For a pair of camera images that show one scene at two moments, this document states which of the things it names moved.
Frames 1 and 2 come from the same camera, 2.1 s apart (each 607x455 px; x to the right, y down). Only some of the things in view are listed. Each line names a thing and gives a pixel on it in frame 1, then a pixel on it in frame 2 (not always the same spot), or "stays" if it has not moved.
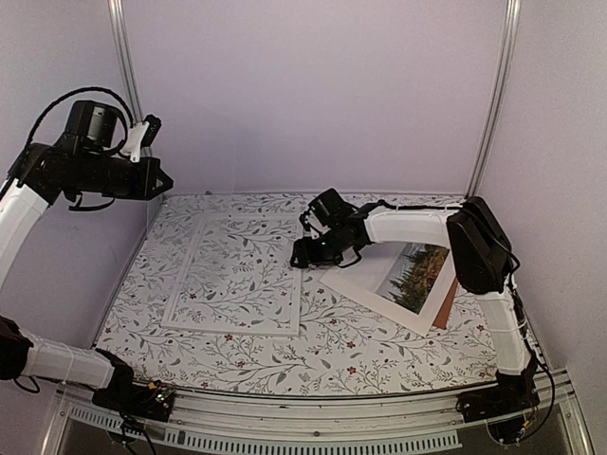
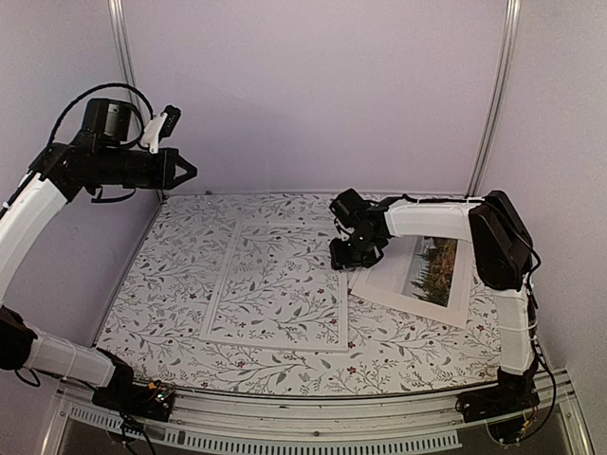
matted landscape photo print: x=358 y=282 to x=385 y=279
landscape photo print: x=412 y=275 stays
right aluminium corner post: x=509 y=24 stays
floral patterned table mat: x=211 y=302 stays
